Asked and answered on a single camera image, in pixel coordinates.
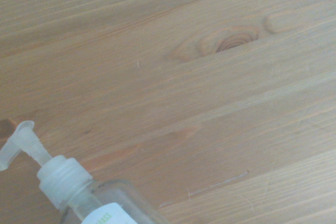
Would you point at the clear sanitizer pump bottle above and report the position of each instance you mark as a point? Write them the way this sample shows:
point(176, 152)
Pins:
point(78, 190)

